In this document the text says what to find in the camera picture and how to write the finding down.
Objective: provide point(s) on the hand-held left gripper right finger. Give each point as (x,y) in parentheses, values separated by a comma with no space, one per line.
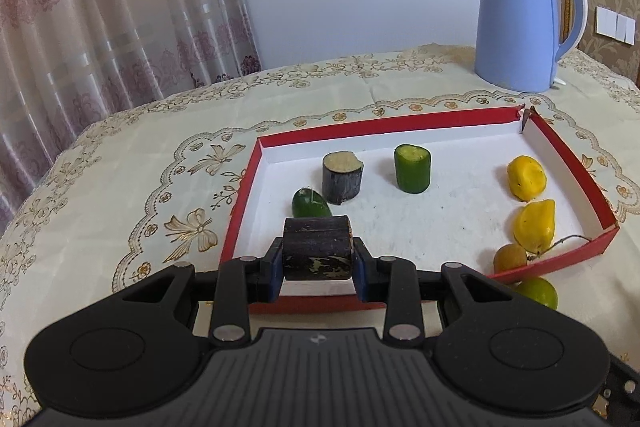
(361,276)

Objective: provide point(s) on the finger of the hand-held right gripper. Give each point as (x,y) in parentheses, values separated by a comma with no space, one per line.
(625,382)

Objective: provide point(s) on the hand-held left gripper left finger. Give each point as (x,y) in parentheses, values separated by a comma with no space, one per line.
(274,274)

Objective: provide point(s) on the cucumber end piece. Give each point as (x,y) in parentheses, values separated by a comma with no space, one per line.
(310,204)

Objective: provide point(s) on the red cardboard box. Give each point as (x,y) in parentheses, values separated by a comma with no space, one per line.
(450,227)

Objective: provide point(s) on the cut cucumber piece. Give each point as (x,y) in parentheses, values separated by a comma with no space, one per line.
(412,169)

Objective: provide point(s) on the pointed yellow pepper piece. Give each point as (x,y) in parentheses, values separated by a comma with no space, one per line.
(535,227)

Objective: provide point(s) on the hollow yellow pepper piece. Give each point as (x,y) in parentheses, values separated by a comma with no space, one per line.
(525,177)

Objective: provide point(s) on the green lime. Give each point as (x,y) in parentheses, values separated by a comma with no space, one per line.
(540,293)

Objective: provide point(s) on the longan with twig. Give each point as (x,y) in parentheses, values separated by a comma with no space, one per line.
(509,258)

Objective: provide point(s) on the blue electric kettle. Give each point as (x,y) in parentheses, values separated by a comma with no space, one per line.
(515,32)

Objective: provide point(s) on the pink patterned curtain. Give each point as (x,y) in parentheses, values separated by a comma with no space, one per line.
(100,32)

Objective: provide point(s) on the white wall switch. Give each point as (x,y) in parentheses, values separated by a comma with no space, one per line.
(615,24)

